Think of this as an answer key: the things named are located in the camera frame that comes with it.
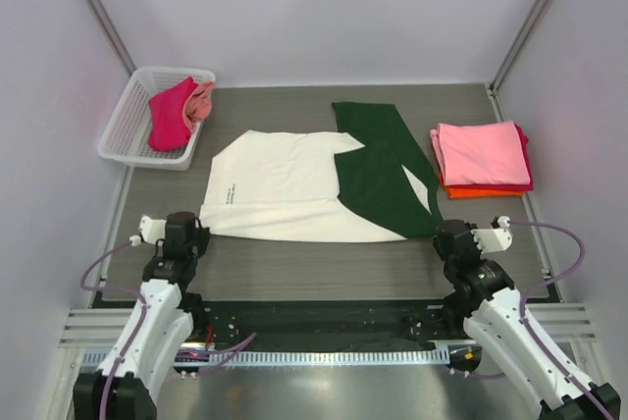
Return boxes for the white and green t-shirt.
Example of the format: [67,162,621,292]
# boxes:
[200,102,444,243]

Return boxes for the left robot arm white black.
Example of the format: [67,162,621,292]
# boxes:
[73,211,210,419]

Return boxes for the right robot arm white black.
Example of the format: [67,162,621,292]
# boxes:
[433,216,621,419]

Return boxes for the folded orange t-shirt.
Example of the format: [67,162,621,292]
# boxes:
[439,174,525,199]

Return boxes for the folded light pink t-shirt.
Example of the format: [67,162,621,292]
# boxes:
[430,121,533,187]

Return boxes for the magenta crumpled t-shirt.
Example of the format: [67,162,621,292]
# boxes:
[148,77,197,152]

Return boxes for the white plastic laundry basket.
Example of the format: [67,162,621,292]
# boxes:
[97,66,216,171]

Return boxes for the folded crimson t-shirt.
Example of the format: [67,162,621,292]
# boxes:
[514,124,535,192]

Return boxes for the salmon crumpled t-shirt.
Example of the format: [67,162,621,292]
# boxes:
[183,81,215,132]

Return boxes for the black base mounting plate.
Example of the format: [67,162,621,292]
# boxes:
[188,299,469,352]

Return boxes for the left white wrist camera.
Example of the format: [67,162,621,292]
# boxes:
[129,215,166,247]

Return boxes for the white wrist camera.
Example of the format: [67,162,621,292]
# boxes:
[471,216,513,254]
[129,215,166,247]

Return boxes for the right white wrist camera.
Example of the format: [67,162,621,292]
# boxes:
[471,216,513,254]

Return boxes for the slotted white cable duct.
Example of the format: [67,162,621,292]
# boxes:
[80,346,450,367]

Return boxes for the left aluminium frame post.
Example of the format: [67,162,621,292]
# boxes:
[84,0,136,76]

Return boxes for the aluminium frame post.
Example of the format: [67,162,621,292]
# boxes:
[489,0,553,94]
[84,0,136,76]

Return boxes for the right aluminium frame post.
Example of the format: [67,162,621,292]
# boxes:
[489,0,553,94]

